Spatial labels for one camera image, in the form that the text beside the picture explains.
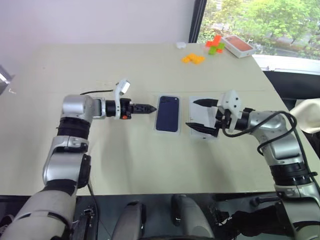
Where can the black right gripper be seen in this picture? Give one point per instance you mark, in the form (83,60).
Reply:
(221,122)

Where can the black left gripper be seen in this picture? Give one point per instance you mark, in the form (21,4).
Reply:
(126,108)

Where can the dark blue smartphone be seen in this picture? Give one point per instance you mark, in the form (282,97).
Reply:
(168,113)

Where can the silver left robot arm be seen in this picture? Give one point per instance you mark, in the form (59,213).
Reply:
(67,140)

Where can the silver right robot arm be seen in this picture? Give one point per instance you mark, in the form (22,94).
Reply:
(282,140)

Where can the phone box with orange print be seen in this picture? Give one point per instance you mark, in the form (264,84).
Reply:
(238,46)

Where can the yellow toy blocks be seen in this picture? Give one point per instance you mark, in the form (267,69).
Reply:
(193,59)

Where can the green toy block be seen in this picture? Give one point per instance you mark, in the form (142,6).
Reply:
(217,48)

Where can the white earbuds case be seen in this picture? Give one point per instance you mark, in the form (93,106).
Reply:
(181,45)

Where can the red green toy blocks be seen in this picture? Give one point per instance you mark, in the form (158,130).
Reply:
(214,41)

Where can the white window sill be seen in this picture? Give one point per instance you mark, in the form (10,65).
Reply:
(287,63)

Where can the cream curved plastic shape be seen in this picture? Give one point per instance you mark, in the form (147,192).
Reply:
(307,115)

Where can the dark rounded grey shape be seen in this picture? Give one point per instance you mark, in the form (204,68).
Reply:
(132,220)

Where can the black trouser leg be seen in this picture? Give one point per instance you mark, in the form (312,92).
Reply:
(257,221)

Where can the grey metal object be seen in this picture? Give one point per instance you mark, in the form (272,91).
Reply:
(5,80)

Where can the black and white sneaker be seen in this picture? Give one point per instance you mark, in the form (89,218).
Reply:
(6,221)

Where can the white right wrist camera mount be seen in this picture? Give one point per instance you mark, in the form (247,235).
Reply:
(231,102)

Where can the black window frame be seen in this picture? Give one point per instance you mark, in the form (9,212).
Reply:
(197,20)

